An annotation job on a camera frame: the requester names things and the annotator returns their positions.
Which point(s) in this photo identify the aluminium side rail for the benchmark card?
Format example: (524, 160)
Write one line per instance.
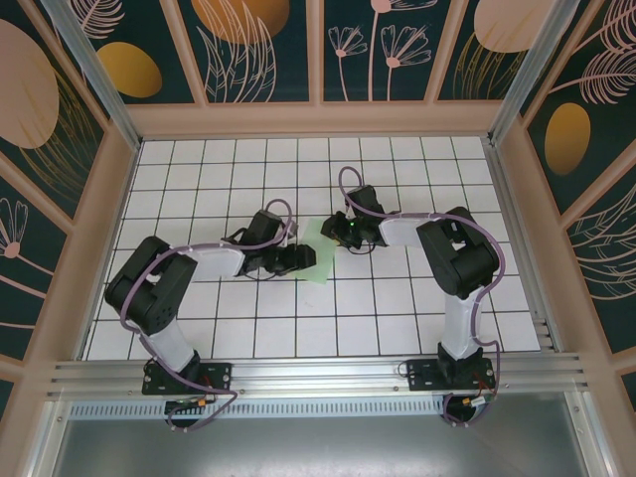
(512, 199)

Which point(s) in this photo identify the long aluminium mounting rail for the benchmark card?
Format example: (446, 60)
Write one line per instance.
(318, 372)

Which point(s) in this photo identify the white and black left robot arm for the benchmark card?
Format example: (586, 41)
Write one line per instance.
(218, 266)

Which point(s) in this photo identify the grey metal sheet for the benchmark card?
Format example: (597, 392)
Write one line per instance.
(318, 447)

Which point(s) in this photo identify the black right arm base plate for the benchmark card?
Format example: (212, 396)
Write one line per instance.
(422, 375)

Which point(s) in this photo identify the aluminium frame post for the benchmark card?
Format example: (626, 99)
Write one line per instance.
(89, 64)
(526, 74)

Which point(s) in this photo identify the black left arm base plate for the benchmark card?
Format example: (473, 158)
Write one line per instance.
(218, 377)

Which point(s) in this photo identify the light green cloth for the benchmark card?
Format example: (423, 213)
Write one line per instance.
(320, 248)

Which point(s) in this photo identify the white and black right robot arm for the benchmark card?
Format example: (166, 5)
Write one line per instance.
(457, 328)

